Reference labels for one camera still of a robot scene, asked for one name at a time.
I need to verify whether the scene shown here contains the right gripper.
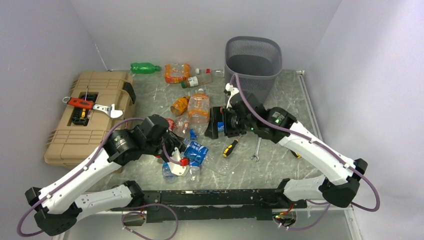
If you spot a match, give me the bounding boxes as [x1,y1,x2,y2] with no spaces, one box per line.
[204,105,255,139]

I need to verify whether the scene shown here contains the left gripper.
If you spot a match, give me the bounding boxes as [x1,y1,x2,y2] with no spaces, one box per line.
[143,130,187,165]

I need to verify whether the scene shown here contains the clear bottle red label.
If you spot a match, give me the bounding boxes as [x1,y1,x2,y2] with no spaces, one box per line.
[166,117,189,135]

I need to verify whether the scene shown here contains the clear bottle blue label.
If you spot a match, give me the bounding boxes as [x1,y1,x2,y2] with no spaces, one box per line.
[183,141,230,176]

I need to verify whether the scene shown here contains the crushed blue label bottle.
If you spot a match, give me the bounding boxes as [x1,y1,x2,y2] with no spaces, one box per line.
[162,162,177,184]

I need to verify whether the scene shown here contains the pepsi plastic bottle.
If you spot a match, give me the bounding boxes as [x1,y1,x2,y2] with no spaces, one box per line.
[189,161,201,182]

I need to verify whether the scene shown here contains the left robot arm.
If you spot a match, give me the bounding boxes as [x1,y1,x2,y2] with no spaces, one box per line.
[25,114,187,236]

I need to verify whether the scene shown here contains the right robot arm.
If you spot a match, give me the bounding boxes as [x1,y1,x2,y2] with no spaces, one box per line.
[205,93,368,208]

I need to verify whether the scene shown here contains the grey mesh waste bin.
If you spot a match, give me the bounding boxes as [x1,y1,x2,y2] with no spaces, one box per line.
[224,36,283,104]

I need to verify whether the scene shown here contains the small blue label bottle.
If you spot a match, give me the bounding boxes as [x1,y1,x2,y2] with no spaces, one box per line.
[217,121,225,133]

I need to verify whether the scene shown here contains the blue bottle cap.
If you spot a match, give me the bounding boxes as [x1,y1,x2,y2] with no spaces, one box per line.
[189,128,198,141]

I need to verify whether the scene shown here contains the large orange label bottle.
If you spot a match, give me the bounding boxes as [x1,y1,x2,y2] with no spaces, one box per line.
[187,88,210,124]

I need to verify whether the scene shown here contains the yellow black screwdriver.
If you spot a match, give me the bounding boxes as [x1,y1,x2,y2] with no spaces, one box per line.
[290,150,301,159]
[222,134,243,158]

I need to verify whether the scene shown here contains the small orange juice bottle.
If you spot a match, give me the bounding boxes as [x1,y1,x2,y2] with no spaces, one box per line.
[170,95,191,116]

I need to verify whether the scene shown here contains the brown tea bottle green cap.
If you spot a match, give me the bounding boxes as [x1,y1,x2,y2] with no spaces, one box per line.
[180,73,213,89]

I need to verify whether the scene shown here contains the clear bottle red cap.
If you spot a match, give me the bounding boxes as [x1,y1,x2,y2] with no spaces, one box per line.
[194,68,225,78]

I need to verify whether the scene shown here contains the silver combination spanner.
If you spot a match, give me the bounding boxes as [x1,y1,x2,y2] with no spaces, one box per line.
[251,137,262,162]

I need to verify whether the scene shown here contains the orange wrapped bottle pack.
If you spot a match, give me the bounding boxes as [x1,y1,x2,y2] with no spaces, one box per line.
[164,63,191,84]

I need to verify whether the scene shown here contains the green plastic bottle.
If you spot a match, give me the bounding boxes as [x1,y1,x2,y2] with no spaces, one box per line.
[130,62,162,74]

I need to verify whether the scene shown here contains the tan plastic toolbox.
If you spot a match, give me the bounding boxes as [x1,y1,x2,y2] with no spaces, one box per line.
[44,71,136,170]

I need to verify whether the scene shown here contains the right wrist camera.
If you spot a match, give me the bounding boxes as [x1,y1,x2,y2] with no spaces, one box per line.
[224,83,240,109]

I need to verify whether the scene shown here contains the red handled adjustable wrench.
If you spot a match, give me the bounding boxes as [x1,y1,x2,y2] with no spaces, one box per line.
[62,96,124,119]

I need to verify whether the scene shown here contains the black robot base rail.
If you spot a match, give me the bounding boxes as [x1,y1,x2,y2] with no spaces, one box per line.
[132,188,299,223]

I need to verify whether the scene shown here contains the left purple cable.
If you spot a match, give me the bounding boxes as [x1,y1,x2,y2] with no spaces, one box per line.
[16,117,185,238]

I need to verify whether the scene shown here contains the purple cable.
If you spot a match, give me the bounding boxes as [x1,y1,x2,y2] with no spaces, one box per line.
[233,72,381,213]
[16,117,185,238]

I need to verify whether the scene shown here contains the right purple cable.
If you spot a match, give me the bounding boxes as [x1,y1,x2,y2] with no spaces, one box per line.
[233,72,381,213]

